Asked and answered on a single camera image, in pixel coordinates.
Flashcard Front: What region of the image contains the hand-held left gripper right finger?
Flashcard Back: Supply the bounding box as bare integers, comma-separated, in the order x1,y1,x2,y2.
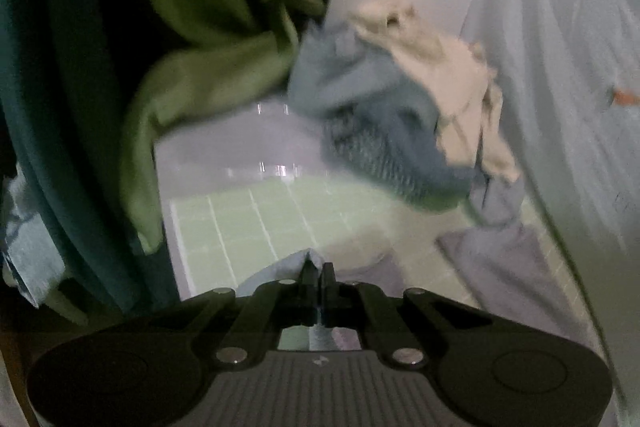
320,261,493,369

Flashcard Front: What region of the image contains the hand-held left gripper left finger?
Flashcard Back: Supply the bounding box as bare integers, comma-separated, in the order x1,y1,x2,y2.
150,259,322,366

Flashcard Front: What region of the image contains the light grey-blue garment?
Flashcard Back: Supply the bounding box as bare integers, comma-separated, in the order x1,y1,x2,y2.
234,177,593,344

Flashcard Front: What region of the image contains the blue plaid shirt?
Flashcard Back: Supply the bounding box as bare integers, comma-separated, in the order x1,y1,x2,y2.
325,114,403,188

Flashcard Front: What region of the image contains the dark blue garment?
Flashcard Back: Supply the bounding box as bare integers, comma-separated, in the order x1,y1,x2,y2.
350,97,485,212

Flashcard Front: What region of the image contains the clear plastic storage bag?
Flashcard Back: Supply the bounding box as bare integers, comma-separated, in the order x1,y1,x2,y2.
152,99,361,303

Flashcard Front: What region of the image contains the light blue garment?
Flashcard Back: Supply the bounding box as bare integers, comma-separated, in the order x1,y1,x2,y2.
286,23,441,132

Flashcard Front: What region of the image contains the beige garment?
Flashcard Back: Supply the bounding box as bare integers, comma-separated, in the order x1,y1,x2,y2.
347,0,522,184

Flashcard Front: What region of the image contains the green curtain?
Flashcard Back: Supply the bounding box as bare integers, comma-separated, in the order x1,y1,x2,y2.
114,0,343,255

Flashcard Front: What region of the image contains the light blue crumpled cloth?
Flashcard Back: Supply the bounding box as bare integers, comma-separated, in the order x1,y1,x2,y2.
0,162,67,309

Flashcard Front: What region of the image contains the teal curtain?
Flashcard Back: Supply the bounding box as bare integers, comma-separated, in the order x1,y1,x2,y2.
0,0,182,315

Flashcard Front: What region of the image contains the carrot print quilt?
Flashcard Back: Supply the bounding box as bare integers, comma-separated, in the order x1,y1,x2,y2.
457,0,640,415

